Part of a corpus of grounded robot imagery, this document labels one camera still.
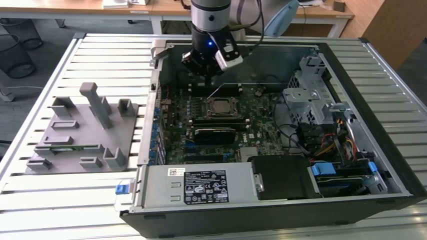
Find metal socket cover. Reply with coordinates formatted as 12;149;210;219
207;97;241;118

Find silver CPU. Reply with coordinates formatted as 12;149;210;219
213;99;237;114

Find CPU socket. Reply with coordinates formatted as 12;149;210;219
205;96;243;120

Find grey case latch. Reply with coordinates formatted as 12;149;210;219
150;39;169;69

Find black RAM slot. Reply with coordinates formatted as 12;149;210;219
187;90;243;94
187;88;243;92
191;117;251;122
187;86;243;90
187;84;243;88

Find green motherboard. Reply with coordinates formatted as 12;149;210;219
159;84;305;166

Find silver drive cage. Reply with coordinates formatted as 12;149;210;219
282;56;355;126

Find wooden desk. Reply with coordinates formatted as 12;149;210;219
0;0;155;35
150;0;357;38

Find black graphics card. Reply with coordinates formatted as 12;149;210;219
193;127;237;146

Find black expansion slot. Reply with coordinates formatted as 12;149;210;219
185;146;235;154
183;154;233;162

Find silver chipset heatsink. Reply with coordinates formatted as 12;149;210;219
239;147;261;161

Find black mesh waste basket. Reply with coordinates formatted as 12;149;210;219
0;18;44;50
0;33;38;80

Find grey parts rack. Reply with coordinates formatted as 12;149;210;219
24;82;142;175

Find green RAM stick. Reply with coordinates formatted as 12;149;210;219
50;144;102;152

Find brown wooden cabinet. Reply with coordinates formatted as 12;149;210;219
339;0;427;73

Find silver power supply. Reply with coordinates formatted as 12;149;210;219
131;162;266;209

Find black plastic shroud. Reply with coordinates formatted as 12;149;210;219
249;154;323;201

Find blue disk carrier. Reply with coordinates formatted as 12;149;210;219
309;161;338;180

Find grey metal stand foot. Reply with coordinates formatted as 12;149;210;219
0;82;16;103

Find black hard disk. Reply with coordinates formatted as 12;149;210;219
315;174;370;198

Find black PC case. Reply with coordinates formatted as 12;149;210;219
112;37;427;240

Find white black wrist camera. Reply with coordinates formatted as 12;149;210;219
215;42;246;73

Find black camera cable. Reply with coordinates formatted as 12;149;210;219
245;0;266;55

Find orange power wire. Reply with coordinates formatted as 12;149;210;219
317;141;337;157

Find yellow power wire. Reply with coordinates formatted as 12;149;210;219
343;136;357;153

